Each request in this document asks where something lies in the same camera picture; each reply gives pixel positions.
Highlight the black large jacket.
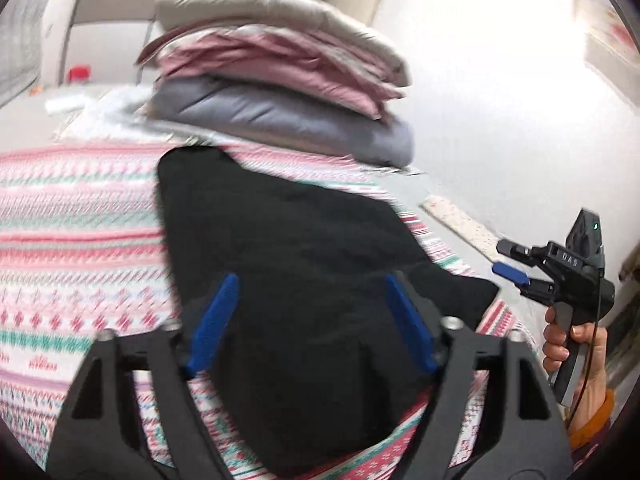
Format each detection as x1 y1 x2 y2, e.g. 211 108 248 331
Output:
157 146 498 478

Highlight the orange sleeve right forearm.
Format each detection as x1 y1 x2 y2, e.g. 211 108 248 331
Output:
570 389 615 452

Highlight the person's right hand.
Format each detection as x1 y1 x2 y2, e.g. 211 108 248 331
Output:
542 307 608 434

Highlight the patterned pink green bedspread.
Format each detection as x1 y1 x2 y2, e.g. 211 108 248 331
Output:
0 140 539 480

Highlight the pink folded quilt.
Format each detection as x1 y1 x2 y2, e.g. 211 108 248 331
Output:
137 24 406 120

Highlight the grey folded quilt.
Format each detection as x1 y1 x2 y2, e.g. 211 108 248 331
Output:
149 76 414 168

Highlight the red small object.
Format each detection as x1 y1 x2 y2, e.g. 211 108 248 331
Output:
67 65 91 84

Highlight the beige folded quilt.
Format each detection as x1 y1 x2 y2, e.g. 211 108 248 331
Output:
154 0 411 87

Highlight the grey tufted headboard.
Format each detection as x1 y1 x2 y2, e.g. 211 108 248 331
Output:
0 0 49 106

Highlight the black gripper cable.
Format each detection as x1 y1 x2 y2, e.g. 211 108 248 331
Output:
564 238 609 430

